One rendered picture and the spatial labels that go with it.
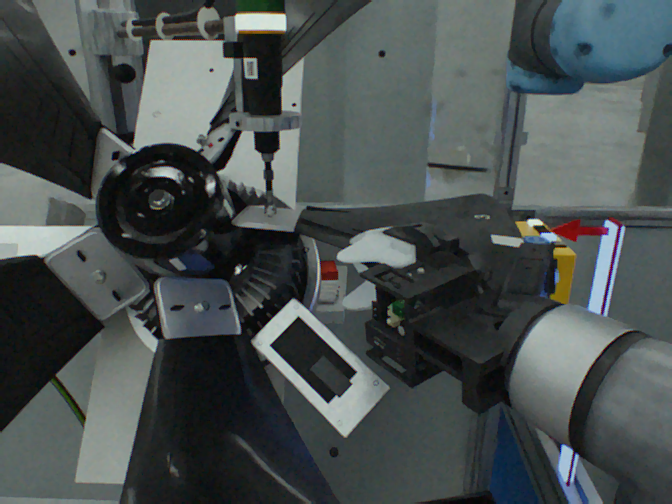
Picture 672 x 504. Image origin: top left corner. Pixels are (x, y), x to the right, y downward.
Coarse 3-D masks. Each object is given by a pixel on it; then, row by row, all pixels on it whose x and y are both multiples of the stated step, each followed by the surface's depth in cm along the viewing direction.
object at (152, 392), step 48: (240, 336) 55; (192, 384) 48; (240, 384) 52; (144, 432) 44; (192, 432) 46; (240, 432) 49; (288, 432) 53; (144, 480) 43; (192, 480) 45; (240, 480) 47; (288, 480) 50
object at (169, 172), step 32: (128, 160) 51; (160, 160) 52; (192, 160) 51; (128, 192) 50; (192, 192) 50; (224, 192) 51; (128, 224) 50; (160, 224) 49; (192, 224) 50; (224, 224) 51; (128, 256) 49; (160, 256) 48; (192, 256) 50; (224, 256) 55; (256, 256) 61
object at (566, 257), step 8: (520, 224) 91; (528, 224) 91; (544, 224) 91; (528, 232) 87; (536, 232) 87; (560, 248) 80; (568, 248) 80; (560, 256) 78; (568, 256) 78; (560, 264) 79; (568, 264) 78; (560, 272) 79; (568, 272) 79; (560, 280) 79; (568, 280) 79; (560, 288) 80; (568, 288) 80; (552, 296) 80; (560, 296) 80; (568, 296) 80
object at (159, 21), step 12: (192, 12) 61; (204, 12) 58; (216, 12) 59; (132, 24) 85; (144, 24) 79; (156, 24) 71; (168, 24) 72; (132, 36) 85; (168, 36) 72; (204, 36) 59; (216, 36) 60
